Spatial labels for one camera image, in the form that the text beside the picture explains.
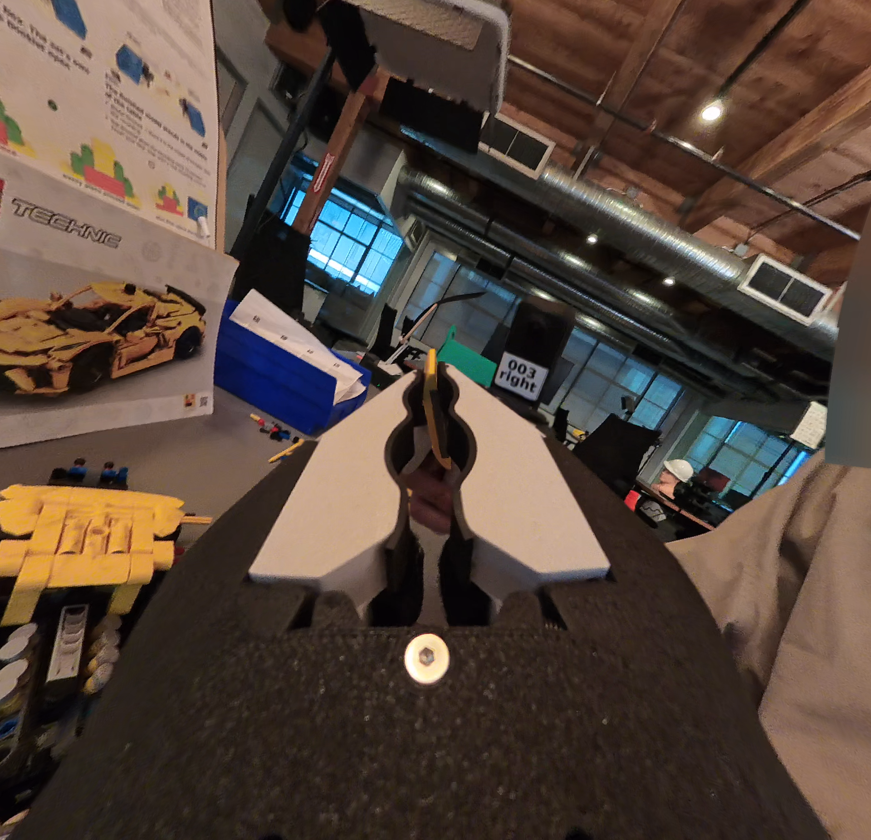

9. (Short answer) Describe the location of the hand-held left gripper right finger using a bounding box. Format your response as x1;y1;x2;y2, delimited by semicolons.
441;362;611;615

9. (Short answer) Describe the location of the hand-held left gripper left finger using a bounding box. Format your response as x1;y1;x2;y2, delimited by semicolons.
248;371;417;620

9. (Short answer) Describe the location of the yellow toy panel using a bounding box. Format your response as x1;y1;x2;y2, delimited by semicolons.
421;347;455;471

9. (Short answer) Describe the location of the yellow toy car model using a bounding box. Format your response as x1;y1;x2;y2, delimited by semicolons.
0;458;213;786

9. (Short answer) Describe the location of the person's right hand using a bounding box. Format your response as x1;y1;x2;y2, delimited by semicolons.
407;455;458;535

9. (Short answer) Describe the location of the teal partition panel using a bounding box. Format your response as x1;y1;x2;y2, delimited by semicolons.
435;325;499;390

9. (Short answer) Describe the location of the cluster of small black bricks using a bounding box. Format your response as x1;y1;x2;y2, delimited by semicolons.
248;413;305;444

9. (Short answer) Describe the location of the blue plastic bin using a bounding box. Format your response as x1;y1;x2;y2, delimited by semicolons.
213;298;374;437

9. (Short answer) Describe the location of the white paper bag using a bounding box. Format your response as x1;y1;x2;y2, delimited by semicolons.
230;288;366;407

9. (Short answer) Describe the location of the person's beige jacket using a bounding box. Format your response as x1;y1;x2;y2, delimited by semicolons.
665;444;871;840

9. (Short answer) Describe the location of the toy car instruction booklet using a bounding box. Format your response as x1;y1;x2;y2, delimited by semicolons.
0;155;240;451

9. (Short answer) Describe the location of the black metal pole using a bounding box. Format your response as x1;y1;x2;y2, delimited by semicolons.
230;47;338;259

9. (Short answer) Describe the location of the grey overhead heater unit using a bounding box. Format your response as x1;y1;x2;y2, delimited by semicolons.
325;0;513;114

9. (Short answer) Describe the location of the wooden sign with paper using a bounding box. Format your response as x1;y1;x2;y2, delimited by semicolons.
0;0;227;250

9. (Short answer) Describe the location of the silver ventilation duct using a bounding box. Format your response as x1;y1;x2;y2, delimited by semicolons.
393;161;842;361

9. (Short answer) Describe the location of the white wall vent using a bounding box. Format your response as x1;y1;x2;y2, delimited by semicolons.
478;114;557;180
737;253;836;326

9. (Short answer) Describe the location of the wooden post red label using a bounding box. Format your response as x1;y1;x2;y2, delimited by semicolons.
291;64;392;237

